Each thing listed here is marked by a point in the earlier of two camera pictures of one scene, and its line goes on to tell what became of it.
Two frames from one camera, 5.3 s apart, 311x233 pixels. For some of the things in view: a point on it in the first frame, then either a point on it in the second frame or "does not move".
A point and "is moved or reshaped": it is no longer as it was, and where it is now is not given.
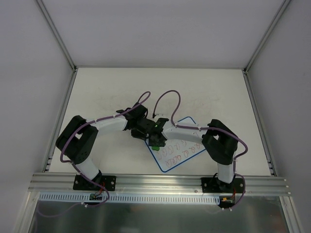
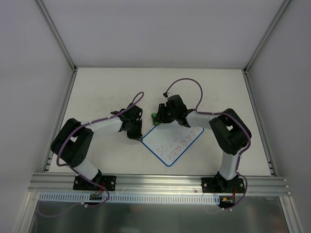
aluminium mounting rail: [63, 184] does not move
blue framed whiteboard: [176, 151] is moved or reshaped
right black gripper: [156, 140] → [162, 114]
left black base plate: [80, 183] does not move
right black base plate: [214, 185] does not move
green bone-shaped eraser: [155, 147] is moved or reshaped
